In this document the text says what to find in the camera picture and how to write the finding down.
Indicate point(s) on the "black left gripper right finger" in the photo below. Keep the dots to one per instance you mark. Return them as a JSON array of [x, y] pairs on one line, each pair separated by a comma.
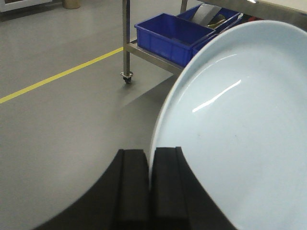
[[178, 200]]

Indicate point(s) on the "steel cart frame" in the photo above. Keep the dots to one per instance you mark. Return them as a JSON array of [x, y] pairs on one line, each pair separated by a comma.
[[290, 11]]

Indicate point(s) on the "light blue plate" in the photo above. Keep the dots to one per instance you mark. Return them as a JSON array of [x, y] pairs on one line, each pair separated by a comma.
[[239, 112]]

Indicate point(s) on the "blue plastic bin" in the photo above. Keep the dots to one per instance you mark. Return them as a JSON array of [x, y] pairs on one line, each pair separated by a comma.
[[171, 37], [222, 21]]

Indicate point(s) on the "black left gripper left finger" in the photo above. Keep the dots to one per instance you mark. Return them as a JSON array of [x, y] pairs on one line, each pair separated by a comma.
[[119, 200]]

